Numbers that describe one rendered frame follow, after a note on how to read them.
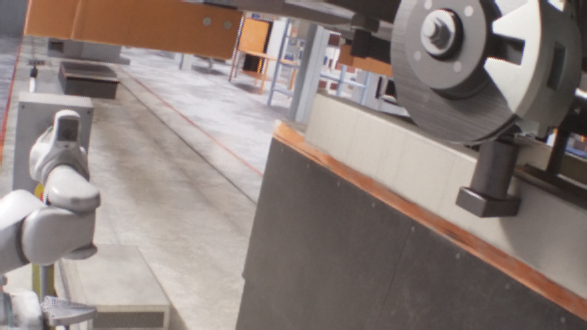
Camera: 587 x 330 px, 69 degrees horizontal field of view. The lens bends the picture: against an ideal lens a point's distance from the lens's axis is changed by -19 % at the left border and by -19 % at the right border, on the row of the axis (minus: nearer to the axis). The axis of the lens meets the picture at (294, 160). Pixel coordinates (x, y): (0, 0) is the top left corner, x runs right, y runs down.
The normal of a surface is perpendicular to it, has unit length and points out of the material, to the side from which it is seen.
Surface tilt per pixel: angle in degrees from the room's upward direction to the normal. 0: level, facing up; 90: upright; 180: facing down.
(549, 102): 105
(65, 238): 89
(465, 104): 90
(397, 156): 90
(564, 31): 72
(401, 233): 90
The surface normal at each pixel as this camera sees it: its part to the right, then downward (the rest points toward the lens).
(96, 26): 0.51, 0.31
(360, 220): -0.84, -0.07
